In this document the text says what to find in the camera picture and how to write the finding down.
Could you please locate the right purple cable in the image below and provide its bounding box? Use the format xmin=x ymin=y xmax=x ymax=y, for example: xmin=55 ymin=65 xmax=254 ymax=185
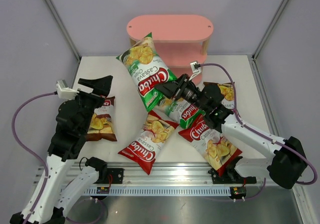
xmin=199 ymin=63 xmax=318 ymax=185

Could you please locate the white slotted cable duct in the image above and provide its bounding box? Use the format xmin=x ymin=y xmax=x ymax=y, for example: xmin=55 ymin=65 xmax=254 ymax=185
xmin=83 ymin=186 xmax=231 ymax=197

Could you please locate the red Chuba chips bag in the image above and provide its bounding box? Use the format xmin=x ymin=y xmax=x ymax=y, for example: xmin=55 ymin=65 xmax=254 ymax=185
xmin=178 ymin=115 xmax=242 ymax=177
xmin=118 ymin=111 xmax=179 ymax=175

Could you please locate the green Chuba chips bag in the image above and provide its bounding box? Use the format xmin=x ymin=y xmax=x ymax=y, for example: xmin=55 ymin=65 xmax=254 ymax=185
xmin=116 ymin=32 xmax=177 ymax=112
xmin=154 ymin=97 xmax=202 ymax=129

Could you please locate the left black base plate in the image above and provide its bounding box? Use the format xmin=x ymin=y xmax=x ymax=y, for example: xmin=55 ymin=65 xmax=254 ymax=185
xmin=96 ymin=168 xmax=124 ymax=184

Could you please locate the aluminium mounting rail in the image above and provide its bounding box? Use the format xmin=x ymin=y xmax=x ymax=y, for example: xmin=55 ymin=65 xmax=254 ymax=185
xmin=33 ymin=162 xmax=276 ymax=187

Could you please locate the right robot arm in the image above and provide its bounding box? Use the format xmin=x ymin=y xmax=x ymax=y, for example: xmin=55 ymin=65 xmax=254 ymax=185
xmin=155 ymin=74 xmax=307 ymax=189

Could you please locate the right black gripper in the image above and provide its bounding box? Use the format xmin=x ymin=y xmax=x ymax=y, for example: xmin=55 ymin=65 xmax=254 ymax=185
xmin=155 ymin=74 xmax=210 ymax=113

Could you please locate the purple cable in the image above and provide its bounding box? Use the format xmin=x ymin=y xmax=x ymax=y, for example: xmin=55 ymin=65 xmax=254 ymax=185
xmin=199 ymin=63 xmax=318 ymax=185
xmin=11 ymin=91 xmax=60 ymax=215

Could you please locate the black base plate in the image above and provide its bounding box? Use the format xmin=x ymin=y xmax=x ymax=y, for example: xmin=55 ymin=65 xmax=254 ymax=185
xmin=96 ymin=168 xmax=124 ymax=184
xmin=207 ymin=168 xmax=257 ymax=185

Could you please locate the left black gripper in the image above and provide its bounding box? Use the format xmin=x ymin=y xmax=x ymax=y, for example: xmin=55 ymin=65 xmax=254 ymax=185
xmin=73 ymin=75 xmax=114 ymax=133

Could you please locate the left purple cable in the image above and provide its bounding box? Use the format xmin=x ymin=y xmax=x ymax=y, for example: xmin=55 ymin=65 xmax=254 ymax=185
xmin=11 ymin=91 xmax=60 ymax=215

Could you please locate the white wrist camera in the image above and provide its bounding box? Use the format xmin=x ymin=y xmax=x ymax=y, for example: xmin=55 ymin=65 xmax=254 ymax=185
xmin=55 ymin=79 xmax=79 ymax=100
xmin=189 ymin=61 xmax=202 ymax=81

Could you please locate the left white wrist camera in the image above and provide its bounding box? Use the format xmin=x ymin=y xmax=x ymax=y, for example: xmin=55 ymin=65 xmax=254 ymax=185
xmin=55 ymin=79 xmax=79 ymax=100

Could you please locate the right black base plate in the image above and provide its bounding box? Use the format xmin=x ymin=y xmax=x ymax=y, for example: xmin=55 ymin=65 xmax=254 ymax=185
xmin=207 ymin=168 xmax=257 ymax=185

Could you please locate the pink three-tier shelf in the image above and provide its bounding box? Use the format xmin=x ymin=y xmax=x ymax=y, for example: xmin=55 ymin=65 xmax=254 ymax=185
xmin=126 ymin=14 xmax=214 ymax=77

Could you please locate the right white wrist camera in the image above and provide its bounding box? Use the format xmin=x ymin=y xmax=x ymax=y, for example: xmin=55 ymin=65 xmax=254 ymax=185
xmin=189 ymin=61 xmax=202 ymax=81

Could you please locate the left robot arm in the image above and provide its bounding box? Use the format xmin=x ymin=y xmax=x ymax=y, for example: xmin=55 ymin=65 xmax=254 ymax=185
xmin=9 ymin=75 xmax=113 ymax=224

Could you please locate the brown chuba chips bag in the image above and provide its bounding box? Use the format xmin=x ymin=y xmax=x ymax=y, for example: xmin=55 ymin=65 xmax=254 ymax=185
xmin=86 ymin=97 xmax=117 ymax=142
xmin=203 ymin=82 xmax=235 ymax=111

